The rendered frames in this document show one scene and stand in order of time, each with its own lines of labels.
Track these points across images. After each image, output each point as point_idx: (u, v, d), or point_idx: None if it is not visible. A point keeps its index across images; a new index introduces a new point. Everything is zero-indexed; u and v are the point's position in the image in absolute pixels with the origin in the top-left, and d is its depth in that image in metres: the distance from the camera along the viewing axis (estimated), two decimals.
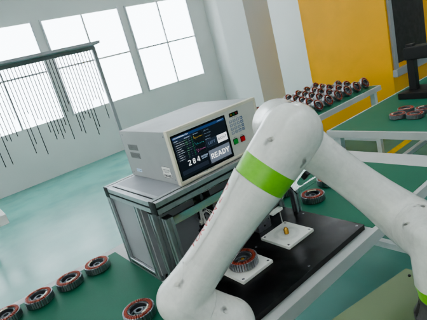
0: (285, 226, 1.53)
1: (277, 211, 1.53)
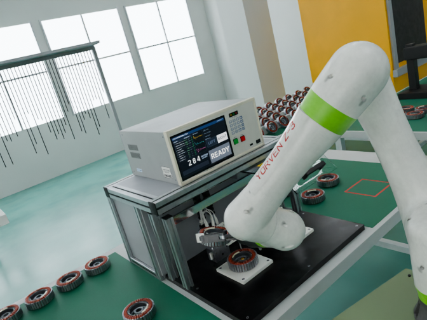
0: None
1: None
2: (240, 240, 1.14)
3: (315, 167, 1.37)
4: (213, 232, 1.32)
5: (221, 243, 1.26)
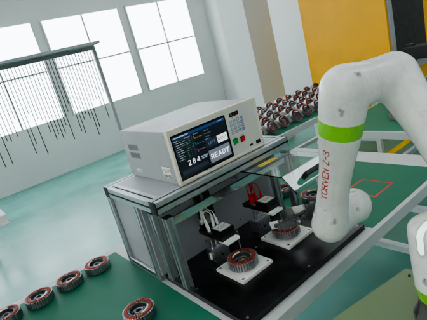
0: None
1: (277, 211, 1.53)
2: None
3: (315, 167, 1.37)
4: None
5: (295, 234, 1.49)
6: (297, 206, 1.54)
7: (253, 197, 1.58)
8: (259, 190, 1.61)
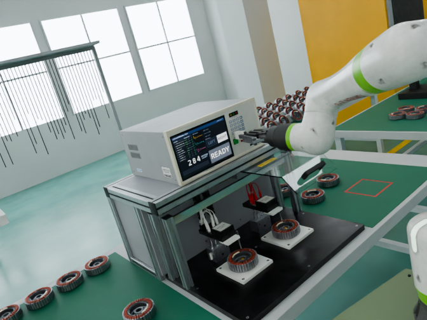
0: (285, 226, 1.53)
1: (277, 211, 1.53)
2: None
3: (315, 167, 1.37)
4: (284, 226, 1.54)
5: (295, 234, 1.49)
6: (242, 139, 1.47)
7: (253, 197, 1.58)
8: (259, 190, 1.61)
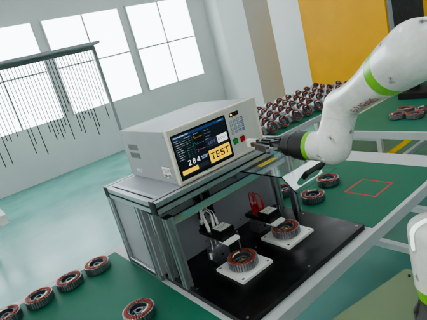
0: (285, 226, 1.53)
1: (279, 221, 1.54)
2: None
3: (315, 167, 1.37)
4: (284, 226, 1.54)
5: (295, 234, 1.49)
6: (254, 146, 1.44)
7: (255, 208, 1.59)
8: (262, 201, 1.62)
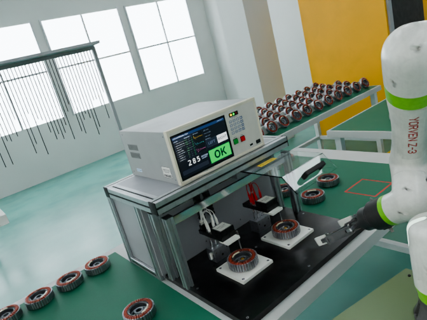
0: (285, 226, 1.53)
1: (277, 211, 1.53)
2: None
3: (315, 167, 1.37)
4: (284, 226, 1.54)
5: (295, 234, 1.49)
6: (326, 243, 1.29)
7: (253, 197, 1.58)
8: (259, 190, 1.61)
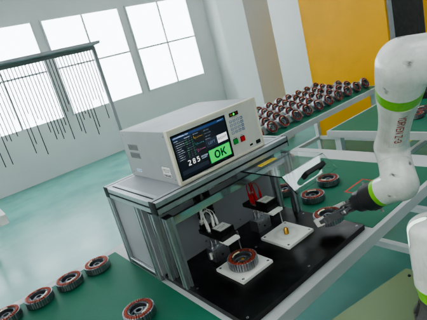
0: (285, 226, 1.53)
1: (277, 211, 1.53)
2: None
3: (315, 167, 1.37)
4: (326, 213, 1.49)
5: (338, 221, 1.43)
6: (325, 224, 1.43)
7: (253, 197, 1.58)
8: (259, 190, 1.61)
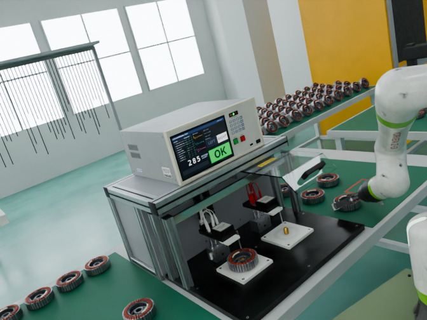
0: (285, 226, 1.53)
1: (277, 211, 1.53)
2: None
3: (315, 167, 1.37)
4: None
5: (353, 208, 1.63)
6: (338, 208, 1.64)
7: (253, 197, 1.58)
8: (259, 190, 1.61)
